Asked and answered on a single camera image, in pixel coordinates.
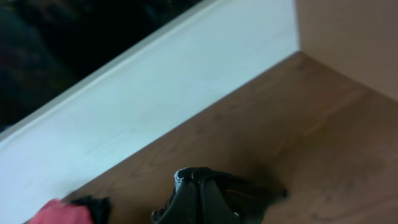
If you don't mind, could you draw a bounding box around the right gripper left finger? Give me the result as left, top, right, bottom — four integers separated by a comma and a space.
154, 174, 198, 224

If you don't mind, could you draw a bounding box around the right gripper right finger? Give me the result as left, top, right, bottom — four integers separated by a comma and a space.
200, 174, 242, 224

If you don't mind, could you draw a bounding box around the black printed cycling jersey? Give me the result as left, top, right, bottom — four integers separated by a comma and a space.
151, 167, 288, 224

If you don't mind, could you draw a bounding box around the navy folded garment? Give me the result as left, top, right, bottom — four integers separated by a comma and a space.
70, 195, 111, 224

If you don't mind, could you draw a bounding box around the red folded shirt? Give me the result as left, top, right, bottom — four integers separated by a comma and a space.
28, 199, 94, 224

